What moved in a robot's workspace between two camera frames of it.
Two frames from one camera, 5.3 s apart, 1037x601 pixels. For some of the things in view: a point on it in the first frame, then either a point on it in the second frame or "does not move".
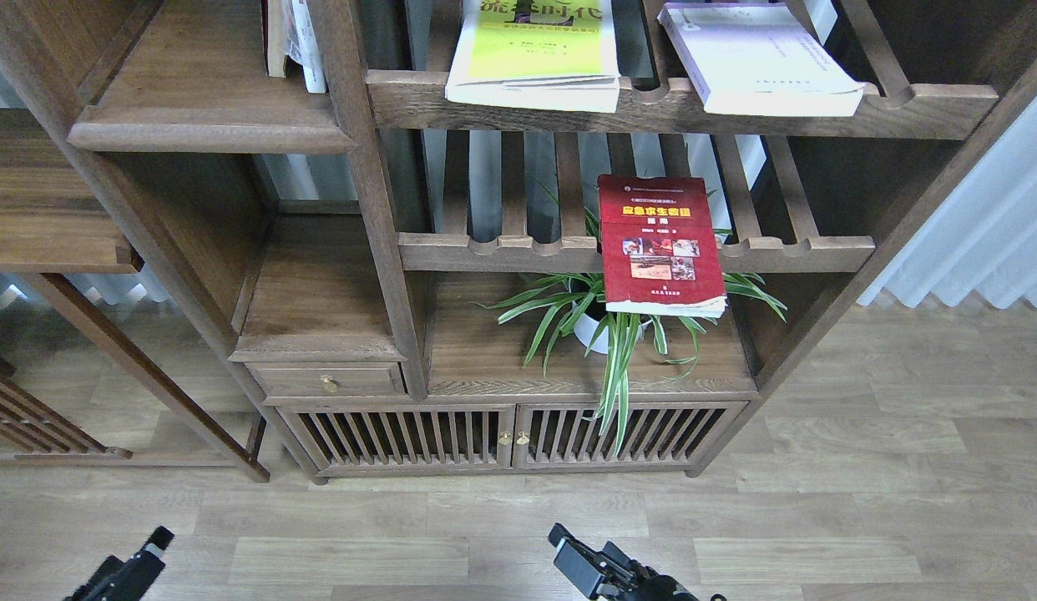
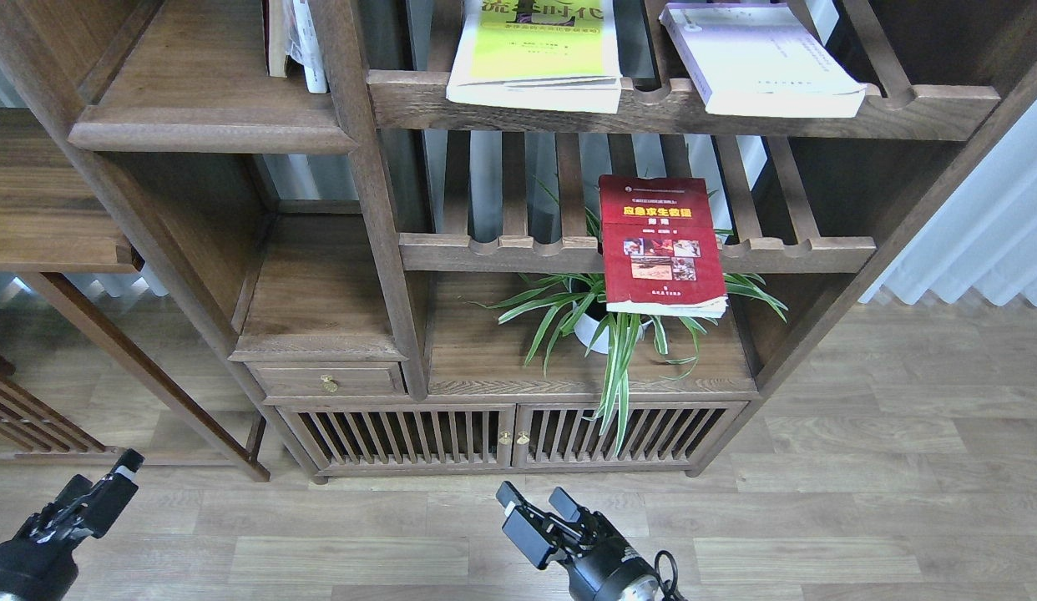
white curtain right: [997, 236] does not move
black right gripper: [628, 582] to [601, 564]
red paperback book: [661, 255] does not move
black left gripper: [117, 580] to [37, 564]
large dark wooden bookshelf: [423, 240] does not move
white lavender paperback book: [760, 58] does not move
